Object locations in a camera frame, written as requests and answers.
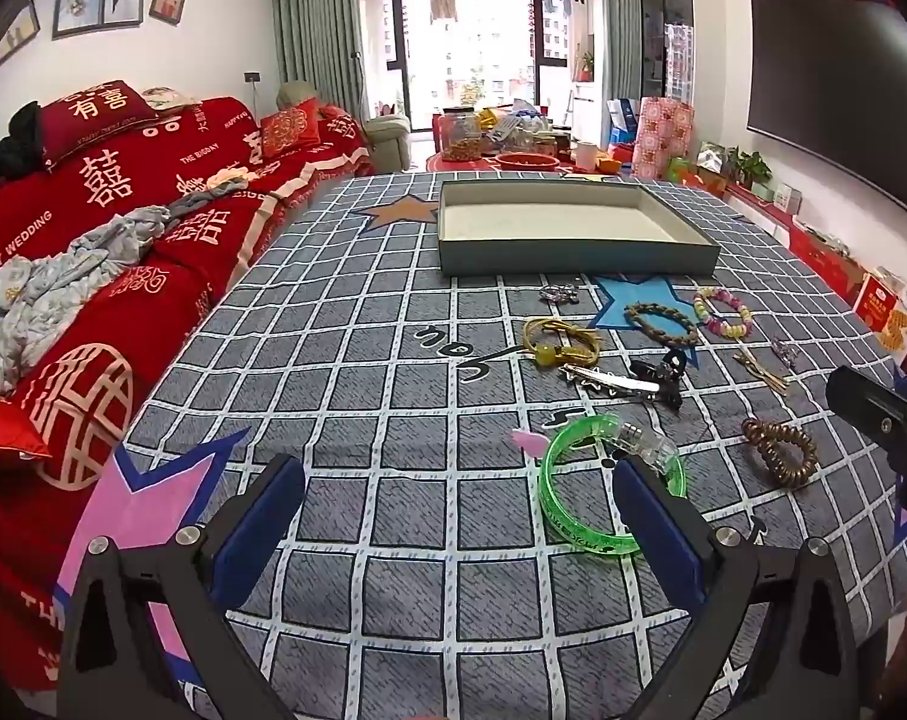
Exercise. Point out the small tilted photo frame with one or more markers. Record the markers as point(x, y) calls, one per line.
point(167, 4)

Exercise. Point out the red low television bench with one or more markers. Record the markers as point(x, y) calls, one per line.
point(813, 240)

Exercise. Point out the shallow teal cardboard box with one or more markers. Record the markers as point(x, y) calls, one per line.
point(573, 229)

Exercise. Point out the large wedding photo frame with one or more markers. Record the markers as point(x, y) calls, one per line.
point(97, 1)

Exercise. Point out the small pink hair clip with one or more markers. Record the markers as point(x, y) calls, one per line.
point(527, 441)

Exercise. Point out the red patterned gift box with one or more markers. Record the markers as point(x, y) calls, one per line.
point(663, 135)

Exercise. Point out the round red table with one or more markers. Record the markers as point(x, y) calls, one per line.
point(461, 165)

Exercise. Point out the red cushion with white characters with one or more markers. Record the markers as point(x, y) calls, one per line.
point(97, 116)

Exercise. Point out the beige armchair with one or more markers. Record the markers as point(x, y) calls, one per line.
point(390, 139)

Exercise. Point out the plain red cushion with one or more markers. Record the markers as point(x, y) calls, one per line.
point(7, 431)

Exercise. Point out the large black television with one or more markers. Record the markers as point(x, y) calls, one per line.
point(836, 97)

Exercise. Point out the blue white paper bag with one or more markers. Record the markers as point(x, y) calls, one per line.
point(623, 120)

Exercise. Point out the green potted plant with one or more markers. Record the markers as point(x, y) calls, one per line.
point(750, 165)

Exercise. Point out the small silver hair clip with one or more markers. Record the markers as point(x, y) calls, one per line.
point(783, 354)

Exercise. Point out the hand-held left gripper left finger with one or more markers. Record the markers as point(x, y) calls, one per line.
point(262, 532)

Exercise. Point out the grey green curtain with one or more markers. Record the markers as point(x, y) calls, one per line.
point(315, 30)
point(620, 22)

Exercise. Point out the grey plaid star tablecloth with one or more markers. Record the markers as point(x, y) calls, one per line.
point(393, 427)

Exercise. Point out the red patterned square cushion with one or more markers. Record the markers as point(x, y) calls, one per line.
point(288, 131)

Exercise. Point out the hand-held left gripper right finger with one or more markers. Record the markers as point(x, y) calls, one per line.
point(660, 532)

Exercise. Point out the small silver brooch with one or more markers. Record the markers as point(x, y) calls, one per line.
point(558, 294)

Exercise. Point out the silver star hair clip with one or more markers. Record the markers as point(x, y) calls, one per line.
point(611, 382)

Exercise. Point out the clear plastic snack jar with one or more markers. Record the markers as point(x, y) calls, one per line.
point(462, 136)

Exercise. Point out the red printed sofa cover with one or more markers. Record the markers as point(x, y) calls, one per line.
point(198, 157)

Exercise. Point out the glass door cabinet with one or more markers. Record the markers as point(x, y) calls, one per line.
point(667, 22)

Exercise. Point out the dark green cloth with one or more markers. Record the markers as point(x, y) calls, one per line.
point(7, 142)

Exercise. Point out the white cup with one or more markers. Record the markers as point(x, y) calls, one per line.
point(585, 156)

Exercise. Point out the grey twisted cloth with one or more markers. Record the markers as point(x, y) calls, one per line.
point(213, 191)

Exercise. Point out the light blue crumpled clothes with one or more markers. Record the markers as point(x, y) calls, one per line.
point(41, 292)

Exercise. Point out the orange snack box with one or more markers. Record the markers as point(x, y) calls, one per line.
point(885, 311)

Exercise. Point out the red bowl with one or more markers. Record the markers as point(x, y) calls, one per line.
point(527, 162)

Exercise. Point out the dark narrow photo frame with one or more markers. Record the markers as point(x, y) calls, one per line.
point(15, 36)

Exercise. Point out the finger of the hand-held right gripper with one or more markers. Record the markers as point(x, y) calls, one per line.
point(870, 399)

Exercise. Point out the black claw hair clip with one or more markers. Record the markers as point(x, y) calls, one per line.
point(660, 375)

